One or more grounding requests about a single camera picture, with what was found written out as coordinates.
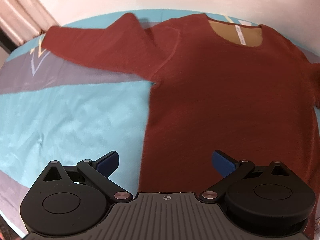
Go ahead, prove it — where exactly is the dark red knit sweater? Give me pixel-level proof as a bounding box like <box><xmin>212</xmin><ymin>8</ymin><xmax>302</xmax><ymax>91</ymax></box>
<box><xmin>41</xmin><ymin>12</ymin><xmax>320</xmax><ymax>239</ymax></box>

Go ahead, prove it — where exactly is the blue grey patterned bedsheet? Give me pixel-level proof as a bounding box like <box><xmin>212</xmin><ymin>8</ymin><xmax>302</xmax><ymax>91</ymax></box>
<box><xmin>0</xmin><ymin>8</ymin><xmax>320</xmax><ymax>238</ymax></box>

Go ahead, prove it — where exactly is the pink patterned curtain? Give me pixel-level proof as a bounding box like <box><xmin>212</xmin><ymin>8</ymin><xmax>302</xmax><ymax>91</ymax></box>
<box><xmin>1</xmin><ymin>0</ymin><xmax>58</xmax><ymax>46</ymax></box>

